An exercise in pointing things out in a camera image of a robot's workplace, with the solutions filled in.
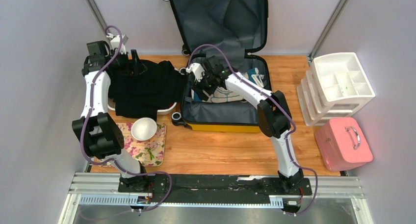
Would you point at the white small bowl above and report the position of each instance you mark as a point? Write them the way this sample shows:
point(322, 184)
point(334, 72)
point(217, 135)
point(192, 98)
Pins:
point(143, 129)

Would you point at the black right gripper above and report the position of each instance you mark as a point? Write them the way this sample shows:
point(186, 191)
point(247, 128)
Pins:
point(198, 87)

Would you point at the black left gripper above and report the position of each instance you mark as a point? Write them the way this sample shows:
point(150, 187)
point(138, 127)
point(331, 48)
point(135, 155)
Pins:
point(136, 68)

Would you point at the white rectangular basin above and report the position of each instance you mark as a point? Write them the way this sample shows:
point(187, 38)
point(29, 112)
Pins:
point(111, 106)

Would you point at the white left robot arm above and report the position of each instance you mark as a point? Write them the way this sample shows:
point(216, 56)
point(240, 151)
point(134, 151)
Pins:
point(101, 140)

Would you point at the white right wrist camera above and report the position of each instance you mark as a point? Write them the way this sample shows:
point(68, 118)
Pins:
point(197, 70)

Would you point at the teal cream cartoon shirt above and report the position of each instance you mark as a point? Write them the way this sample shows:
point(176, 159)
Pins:
point(221, 95)

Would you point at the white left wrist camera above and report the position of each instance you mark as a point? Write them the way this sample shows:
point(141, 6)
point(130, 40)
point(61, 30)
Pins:
point(116, 40)

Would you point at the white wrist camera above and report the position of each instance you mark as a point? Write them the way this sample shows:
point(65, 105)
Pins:
point(197, 70)
point(116, 40)

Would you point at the black garment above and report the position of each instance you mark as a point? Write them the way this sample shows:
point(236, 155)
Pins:
point(141, 96)

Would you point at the pink jewelry box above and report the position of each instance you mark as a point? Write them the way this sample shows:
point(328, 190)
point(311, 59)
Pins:
point(342, 144)

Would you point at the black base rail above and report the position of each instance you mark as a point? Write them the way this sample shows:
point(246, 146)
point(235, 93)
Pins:
point(213, 189)

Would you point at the white drawer organizer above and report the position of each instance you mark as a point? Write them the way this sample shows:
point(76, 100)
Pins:
point(335, 85)

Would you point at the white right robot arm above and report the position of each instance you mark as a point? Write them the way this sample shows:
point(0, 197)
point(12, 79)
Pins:
point(274, 117)

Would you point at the yellow cartoon hard-shell suitcase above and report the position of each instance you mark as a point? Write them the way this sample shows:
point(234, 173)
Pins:
point(233, 31)

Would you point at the floral tray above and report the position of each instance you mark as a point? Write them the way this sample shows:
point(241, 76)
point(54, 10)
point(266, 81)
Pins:
point(151, 152)

